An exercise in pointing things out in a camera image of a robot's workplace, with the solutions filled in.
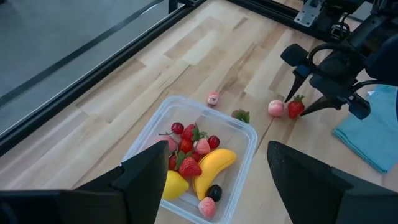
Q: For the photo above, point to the red toy strawberry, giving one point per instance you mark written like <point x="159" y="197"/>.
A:
<point x="241" y="115"/>
<point x="188" y="168"/>
<point x="172" y="162"/>
<point x="295" y="106"/>

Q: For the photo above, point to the black aluminium table frame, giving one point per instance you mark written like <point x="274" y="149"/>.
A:
<point x="93" y="77"/>

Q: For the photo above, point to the pink toy peach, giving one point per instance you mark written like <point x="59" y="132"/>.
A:
<point x="169" y="143"/>
<point x="276" y="108"/>

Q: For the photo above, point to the black toy grape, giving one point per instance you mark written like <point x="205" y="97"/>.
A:
<point x="214" y="193"/>

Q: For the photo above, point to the dark red toy cherry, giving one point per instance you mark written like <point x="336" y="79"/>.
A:
<point x="177" y="127"/>

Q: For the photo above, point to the small red toy fruit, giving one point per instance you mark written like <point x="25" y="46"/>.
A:
<point x="190" y="132"/>
<point x="186" y="145"/>

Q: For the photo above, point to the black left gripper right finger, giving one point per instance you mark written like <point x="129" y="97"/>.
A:
<point x="311" y="193"/>

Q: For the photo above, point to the pink toy strawberry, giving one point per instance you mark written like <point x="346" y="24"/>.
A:
<point x="213" y="98"/>
<point x="206" y="208"/>
<point x="202" y="146"/>

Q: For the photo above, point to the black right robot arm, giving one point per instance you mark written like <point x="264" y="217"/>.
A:
<point x="382" y="59"/>

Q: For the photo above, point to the yellow toy lemon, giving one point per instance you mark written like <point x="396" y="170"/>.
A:
<point x="175" y="186"/>

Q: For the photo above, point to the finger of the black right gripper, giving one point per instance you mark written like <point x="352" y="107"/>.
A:
<point x="297" y="82"/>
<point x="323" y="103"/>

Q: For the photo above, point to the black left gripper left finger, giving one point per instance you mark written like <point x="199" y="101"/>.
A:
<point x="140" y="186"/>

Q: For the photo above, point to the silver corner bracket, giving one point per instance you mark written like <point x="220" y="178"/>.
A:
<point x="308" y="14"/>

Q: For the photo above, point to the clear plastic tupperware container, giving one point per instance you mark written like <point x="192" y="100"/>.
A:
<point x="230" y="133"/>

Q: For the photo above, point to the teal folded cloth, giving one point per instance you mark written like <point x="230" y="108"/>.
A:
<point x="373" y="137"/>

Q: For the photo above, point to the yellow toy banana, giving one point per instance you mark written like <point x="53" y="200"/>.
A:
<point x="211" y="169"/>

